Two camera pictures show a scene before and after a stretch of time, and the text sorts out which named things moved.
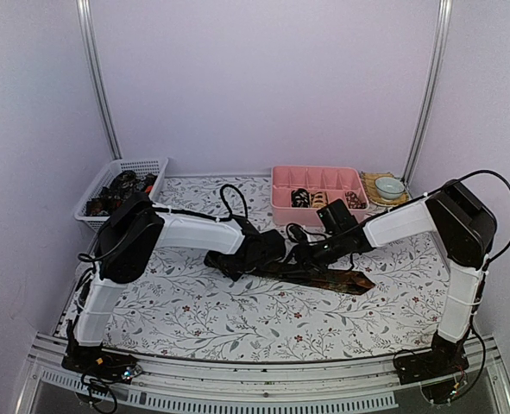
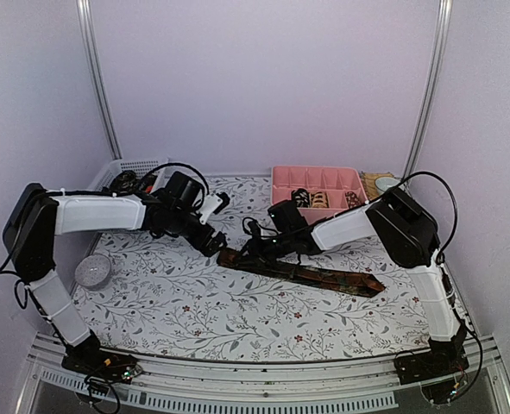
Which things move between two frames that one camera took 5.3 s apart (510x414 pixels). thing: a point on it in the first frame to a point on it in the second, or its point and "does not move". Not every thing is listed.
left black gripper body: x=230 y=267 to x=180 y=227
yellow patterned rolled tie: x=318 y=199 does not move
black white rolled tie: x=300 y=197 does not move
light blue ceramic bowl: x=389 y=188 does not move
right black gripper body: x=321 y=257 to x=269 y=252
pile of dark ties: x=123 y=184 does not move
